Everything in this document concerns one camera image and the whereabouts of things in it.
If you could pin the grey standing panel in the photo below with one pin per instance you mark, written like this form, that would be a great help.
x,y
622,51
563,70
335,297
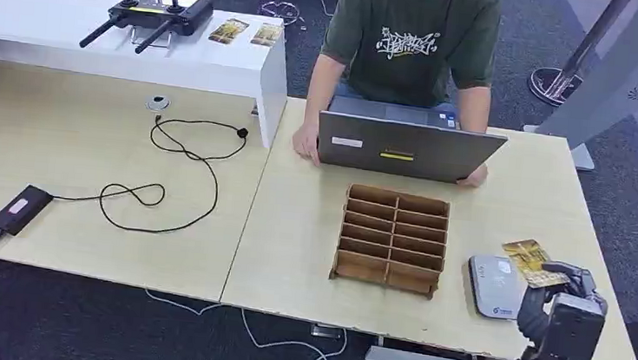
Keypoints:
x,y
611,77

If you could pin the grey laptop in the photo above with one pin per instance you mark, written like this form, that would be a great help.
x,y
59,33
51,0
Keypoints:
x,y
408,149

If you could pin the black power adapter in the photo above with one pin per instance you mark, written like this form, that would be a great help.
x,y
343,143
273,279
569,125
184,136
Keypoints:
x,y
21,209

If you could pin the black remote controller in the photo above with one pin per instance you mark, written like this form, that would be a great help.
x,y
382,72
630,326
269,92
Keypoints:
x,y
160,12

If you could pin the white desk shelf riser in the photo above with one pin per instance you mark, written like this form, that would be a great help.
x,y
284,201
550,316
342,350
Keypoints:
x,y
77,42

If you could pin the person's left hand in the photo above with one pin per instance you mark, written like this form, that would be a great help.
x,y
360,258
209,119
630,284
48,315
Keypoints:
x,y
474,178

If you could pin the person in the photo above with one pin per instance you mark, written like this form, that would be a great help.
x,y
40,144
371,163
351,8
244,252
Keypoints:
x,y
406,42

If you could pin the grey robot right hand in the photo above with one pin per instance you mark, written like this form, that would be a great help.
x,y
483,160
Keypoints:
x,y
532,313

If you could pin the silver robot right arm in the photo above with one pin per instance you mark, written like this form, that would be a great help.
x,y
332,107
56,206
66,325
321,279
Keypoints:
x,y
574,333

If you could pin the chrome stanchion post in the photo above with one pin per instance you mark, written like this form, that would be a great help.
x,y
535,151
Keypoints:
x,y
555,81

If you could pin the person's right hand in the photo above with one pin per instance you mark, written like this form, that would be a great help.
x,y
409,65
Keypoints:
x,y
305,140

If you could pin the metal controller stand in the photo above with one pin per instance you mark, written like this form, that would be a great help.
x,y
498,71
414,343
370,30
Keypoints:
x,y
149,37

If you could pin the wooden card slot box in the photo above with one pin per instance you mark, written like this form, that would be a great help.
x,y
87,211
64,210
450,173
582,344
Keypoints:
x,y
391,240

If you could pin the small dark floor box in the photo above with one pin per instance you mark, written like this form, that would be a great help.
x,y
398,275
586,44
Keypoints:
x,y
326,331

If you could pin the yellow printed card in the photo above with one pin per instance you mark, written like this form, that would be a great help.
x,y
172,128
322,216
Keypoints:
x,y
228,31
526,257
266,34

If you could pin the white flat device box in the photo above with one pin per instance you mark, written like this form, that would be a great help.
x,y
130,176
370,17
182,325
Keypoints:
x,y
494,286

